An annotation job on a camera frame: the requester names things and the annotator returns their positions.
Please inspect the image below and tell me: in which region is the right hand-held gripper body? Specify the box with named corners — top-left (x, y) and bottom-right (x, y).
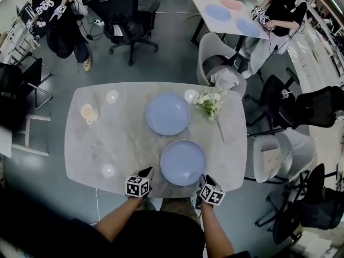
top-left (195, 184), bottom-right (226, 209)

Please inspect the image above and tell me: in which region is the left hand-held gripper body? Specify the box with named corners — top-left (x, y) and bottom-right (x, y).
top-left (125, 175), bottom-right (153, 199)

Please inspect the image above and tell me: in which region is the blue plate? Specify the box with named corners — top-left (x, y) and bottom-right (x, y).
top-left (204, 4), bottom-right (232, 24)
top-left (159, 139), bottom-right (207, 187)
top-left (145, 91), bottom-right (192, 137)
top-left (236, 17), bottom-right (261, 37)

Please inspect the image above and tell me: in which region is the pink plate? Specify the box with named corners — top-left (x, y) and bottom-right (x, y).
top-left (220, 0), bottom-right (242, 10)

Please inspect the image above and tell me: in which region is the person's left forearm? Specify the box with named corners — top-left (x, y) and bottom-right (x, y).
top-left (94, 196), bottom-right (145, 243)

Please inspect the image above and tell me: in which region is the person's right forearm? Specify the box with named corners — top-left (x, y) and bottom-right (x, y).
top-left (200, 202), bottom-right (235, 255)

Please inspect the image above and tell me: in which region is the person's black shirt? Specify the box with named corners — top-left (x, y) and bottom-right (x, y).
top-left (0, 195), bottom-right (252, 258)

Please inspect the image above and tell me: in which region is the cardboard box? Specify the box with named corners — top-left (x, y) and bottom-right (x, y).
top-left (260, 150), bottom-right (283, 176)

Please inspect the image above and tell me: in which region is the white artificial flower sprig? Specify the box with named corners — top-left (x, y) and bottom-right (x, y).
top-left (192, 88), bottom-right (228, 144)

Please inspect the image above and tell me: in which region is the cream mug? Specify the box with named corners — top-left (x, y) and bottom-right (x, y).
top-left (80, 103), bottom-right (99, 125)

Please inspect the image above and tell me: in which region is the grey shell chair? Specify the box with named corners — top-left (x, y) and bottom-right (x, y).
top-left (252, 129), bottom-right (316, 184)
top-left (197, 32), bottom-right (247, 96)

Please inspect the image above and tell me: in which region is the black office chair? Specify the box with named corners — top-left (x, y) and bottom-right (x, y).
top-left (254, 162), bottom-right (344, 246)
top-left (87, 0), bottom-right (161, 66)
top-left (243, 67), bottom-right (344, 137)

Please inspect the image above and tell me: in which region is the white crumpled cloth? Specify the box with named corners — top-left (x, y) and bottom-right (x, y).
top-left (209, 67), bottom-right (240, 91)

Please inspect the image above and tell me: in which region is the white side table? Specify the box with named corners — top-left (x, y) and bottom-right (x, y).
top-left (0, 113), bottom-right (52, 158)

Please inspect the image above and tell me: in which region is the black mesh visitor chair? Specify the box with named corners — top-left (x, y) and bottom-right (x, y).
top-left (0, 52), bottom-right (54, 130)

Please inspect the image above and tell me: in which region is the white equipment bench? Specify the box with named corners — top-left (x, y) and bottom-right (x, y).
top-left (0, 23), bottom-right (37, 64)

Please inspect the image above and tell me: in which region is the black floor cable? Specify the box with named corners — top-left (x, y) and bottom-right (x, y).
top-left (80, 12), bottom-right (107, 41)

